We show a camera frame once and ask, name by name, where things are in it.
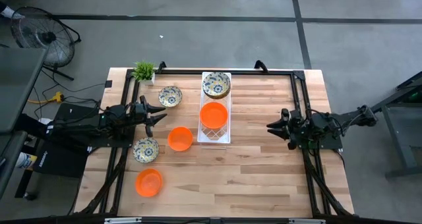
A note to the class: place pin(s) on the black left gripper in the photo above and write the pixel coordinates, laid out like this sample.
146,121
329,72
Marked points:
140,113

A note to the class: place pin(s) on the small black square tag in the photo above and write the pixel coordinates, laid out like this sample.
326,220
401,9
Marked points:
108,84

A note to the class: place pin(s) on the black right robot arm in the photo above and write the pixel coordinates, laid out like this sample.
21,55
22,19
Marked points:
324,125

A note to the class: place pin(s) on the white canister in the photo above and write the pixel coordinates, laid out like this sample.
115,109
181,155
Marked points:
25,160

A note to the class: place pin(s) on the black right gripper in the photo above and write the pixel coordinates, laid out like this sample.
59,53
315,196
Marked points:
293,128

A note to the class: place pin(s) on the green plant in white pot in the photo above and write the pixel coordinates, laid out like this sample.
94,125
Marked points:
144,71

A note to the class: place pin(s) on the black aluminium table frame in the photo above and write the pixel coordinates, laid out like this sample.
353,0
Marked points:
302,95

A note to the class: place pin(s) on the dark grey metal stand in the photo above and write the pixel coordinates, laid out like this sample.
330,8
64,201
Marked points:
400,118

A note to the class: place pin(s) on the black floor fan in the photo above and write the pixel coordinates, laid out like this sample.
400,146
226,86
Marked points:
46,36

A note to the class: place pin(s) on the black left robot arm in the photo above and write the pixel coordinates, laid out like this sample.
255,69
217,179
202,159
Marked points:
82,131

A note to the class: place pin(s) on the grey side table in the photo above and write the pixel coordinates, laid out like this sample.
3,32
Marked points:
18,85

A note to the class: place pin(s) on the person's foot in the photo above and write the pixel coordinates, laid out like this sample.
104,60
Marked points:
10,12

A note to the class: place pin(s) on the yellow floral patterned mini bowl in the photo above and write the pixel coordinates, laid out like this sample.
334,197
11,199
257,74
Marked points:
146,150
170,96
216,84

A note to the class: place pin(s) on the black tool bag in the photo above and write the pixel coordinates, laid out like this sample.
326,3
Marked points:
59,159

